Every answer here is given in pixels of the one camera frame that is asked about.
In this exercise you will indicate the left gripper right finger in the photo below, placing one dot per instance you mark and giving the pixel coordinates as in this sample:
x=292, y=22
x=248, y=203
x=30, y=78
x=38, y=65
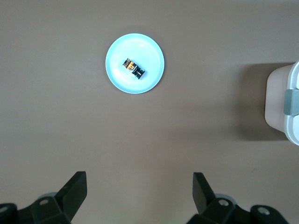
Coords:
x=210, y=207

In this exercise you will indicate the orange push-button switch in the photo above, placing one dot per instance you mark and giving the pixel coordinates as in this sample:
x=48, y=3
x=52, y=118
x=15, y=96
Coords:
x=133, y=68

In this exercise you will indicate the white lidded storage box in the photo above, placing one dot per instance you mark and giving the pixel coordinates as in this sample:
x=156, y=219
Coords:
x=276, y=100

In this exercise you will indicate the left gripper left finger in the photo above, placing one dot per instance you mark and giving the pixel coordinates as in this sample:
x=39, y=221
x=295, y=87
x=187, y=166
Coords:
x=60, y=205

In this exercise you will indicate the light blue plate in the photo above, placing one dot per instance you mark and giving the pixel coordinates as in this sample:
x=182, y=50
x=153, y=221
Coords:
x=144, y=49

